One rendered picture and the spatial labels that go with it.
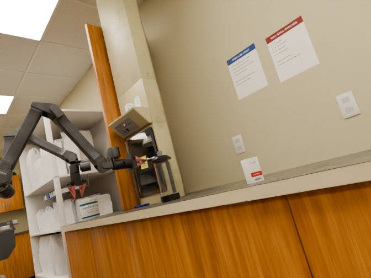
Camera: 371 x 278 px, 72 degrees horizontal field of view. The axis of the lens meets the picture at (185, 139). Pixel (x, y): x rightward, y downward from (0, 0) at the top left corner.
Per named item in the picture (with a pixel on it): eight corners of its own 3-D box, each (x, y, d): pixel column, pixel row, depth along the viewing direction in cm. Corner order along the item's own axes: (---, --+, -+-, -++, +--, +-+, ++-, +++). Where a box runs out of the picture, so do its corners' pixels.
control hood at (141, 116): (126, 138, 175) (122, 125, 177) (152, 122, 153) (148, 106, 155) (110, 139, 167) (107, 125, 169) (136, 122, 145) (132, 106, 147)
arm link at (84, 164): (71, 160, 167) (68, 154, 160) (89, 157, 171) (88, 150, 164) (73, 176, 161) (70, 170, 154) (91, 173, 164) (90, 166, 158)
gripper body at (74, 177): (86, 182, 159) (84, 170, 160) (69, 185, 151) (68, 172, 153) (83, 183, 163) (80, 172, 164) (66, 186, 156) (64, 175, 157)
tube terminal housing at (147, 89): (169, 198, 184) (146, 100, 198) (200, 191, 162) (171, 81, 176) (141, 206, 167) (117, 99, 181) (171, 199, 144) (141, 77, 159)
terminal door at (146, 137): (139, 198, 167) (126, 140, 174) (167, 191, 146) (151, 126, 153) (138, 199, 166) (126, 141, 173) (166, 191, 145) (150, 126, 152)
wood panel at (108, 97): (177, 195, 200) (138, 39, 226) (180, 194, 198) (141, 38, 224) (122, 211, 166) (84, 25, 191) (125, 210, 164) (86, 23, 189)
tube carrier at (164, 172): (176, 196, 141) (167, 159, 145) (183, 194, 131) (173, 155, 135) (158, 201, 137) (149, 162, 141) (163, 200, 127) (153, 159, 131)
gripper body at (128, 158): (133, 153, 146) (121, 154, 141) (137, 170, 144) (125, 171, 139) (127, 155, 151) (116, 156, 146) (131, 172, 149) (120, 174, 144)
